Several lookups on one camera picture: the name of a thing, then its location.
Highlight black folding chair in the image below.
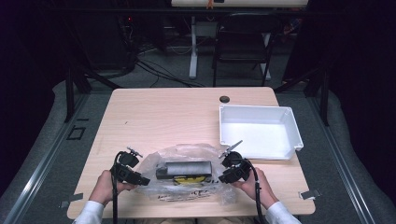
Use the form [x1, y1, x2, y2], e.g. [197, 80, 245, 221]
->
[212, 12, 283, 88]

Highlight white desk leg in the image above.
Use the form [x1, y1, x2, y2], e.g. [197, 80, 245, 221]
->
[188, 15, 200, 80]

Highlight person's right hand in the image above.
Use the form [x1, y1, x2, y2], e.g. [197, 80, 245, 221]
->
[232, 167, 280, 210]

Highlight white plastic tray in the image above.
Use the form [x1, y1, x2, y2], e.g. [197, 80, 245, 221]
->
[218, 104, 304, 161]

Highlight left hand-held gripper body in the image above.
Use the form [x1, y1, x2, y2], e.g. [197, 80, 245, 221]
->
[109, 146, 144, 184]

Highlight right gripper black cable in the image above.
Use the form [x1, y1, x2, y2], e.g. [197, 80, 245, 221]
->
[232, 158, 266, 224]

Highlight metal floor rail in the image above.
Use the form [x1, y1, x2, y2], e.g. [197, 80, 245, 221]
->
[2, 92, 91, 224]
[307, 95, 376, 224]

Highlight person's white sleeve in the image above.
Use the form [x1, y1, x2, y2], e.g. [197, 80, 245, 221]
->
[264, 201, 303, 224]
[72, 200, 106, 224]

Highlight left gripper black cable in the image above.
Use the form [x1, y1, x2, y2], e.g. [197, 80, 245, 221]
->
[110, 150, 126, 224]

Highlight person's right white sleeve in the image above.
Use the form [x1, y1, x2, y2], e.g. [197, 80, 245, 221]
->
[264, 201, 303, 224]

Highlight person's left hand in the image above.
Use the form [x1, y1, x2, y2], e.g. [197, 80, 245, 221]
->
[88, 169, 138, 207]

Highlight person's left white sleeve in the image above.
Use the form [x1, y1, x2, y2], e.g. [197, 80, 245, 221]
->
[72, 200, 106, 224]

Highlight clear smiley plastic bag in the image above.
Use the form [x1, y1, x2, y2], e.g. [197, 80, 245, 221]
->
[134, 142, 238, 206]

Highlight black metal stand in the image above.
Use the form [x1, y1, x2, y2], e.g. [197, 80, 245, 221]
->
[274, 65, 332, 127]
[63, 60, 123, 123]

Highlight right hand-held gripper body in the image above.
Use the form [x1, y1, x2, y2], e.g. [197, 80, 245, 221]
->
[218, 139, 252, 183]

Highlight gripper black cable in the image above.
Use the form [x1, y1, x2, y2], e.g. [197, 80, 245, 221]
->
[232, 158, 266, 224]
[110, 150, 126, 224]

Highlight black oblong box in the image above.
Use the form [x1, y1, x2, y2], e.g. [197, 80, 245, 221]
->
[155, 160, 214, 182]

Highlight black floor cables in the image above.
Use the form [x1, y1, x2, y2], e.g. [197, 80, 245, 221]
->
[134, 57, 207, 89]

